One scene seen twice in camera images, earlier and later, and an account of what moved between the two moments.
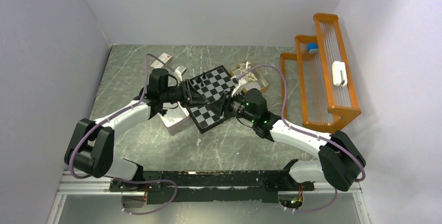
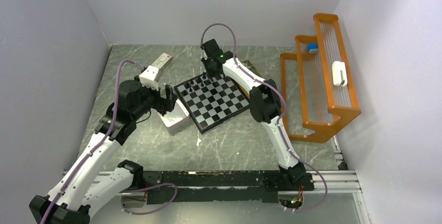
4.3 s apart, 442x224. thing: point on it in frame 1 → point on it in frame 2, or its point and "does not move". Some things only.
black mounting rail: x=169 y=187 does not move
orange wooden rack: x=317 y=88 does not move
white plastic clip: x=339 y=73 does not move
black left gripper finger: x=194 y=97 → x=170 y=97
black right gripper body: x=237 y=107 → x=209 y=70
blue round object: x=312 y=48 does not move
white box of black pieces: x=176 y=118 does not move
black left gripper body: x=173 y=94 → x=156 y=101
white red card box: x=165 y=58 does not move
